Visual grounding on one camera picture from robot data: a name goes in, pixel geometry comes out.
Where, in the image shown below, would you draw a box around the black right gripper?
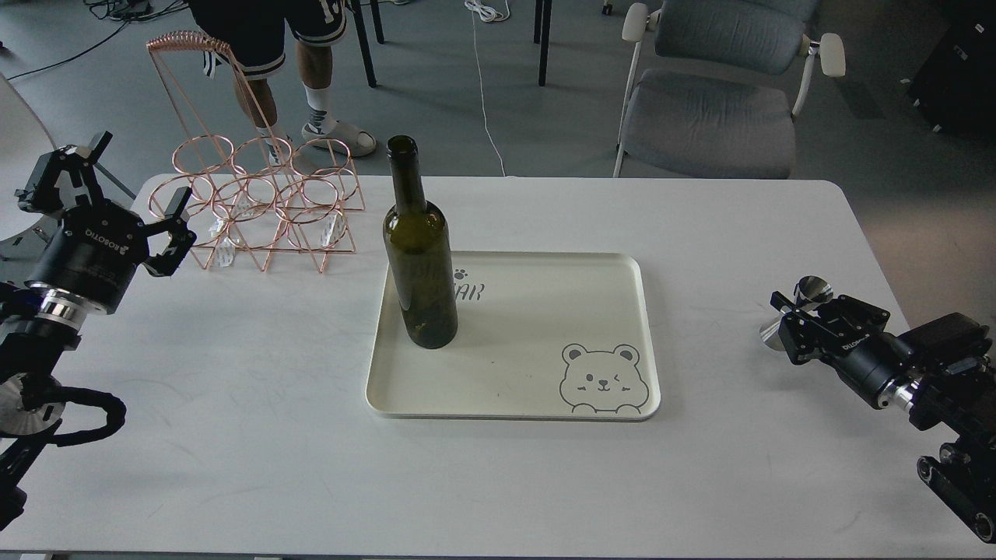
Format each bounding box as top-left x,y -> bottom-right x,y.
770,285 -> 914,410

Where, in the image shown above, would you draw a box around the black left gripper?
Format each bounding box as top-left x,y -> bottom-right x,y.
15,131 -> 197,314

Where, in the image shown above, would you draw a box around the steel double jigger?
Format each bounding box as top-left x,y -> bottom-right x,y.
759,275 -> 833,352

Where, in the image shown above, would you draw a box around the dark green wine bottle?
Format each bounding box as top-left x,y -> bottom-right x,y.
383,135 -> 458,348

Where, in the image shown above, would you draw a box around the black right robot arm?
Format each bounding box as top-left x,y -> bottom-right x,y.
760,276 -> 995,544

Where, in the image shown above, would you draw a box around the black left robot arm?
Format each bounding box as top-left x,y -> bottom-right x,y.
1,132 -> 196,526

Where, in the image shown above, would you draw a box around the white round chair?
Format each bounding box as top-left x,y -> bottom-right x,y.
1,77 -> 57,266

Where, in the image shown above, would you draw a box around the person in black shorts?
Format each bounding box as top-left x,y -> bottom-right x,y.
188,1 -> 377,169

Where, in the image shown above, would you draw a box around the cream bear serving tray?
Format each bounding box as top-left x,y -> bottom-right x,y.
366,251 -> 661,421

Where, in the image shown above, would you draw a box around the grey office chair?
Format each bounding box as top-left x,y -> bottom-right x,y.
613,1 -> 846,180

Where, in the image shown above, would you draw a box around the black equipment case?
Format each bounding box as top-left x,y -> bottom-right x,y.
908,1 -> 995,135

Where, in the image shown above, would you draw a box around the black table legs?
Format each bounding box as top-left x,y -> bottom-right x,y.
350,0 -> 553,89

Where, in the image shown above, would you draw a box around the copper wire wine rack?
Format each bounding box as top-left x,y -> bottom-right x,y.
147,30 -> 366,271

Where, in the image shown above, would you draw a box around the black floor cables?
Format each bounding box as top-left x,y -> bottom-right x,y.
6,0 -> 195,82

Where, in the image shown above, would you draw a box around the white floor cable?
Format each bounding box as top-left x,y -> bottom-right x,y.
464,0 -> 512,177

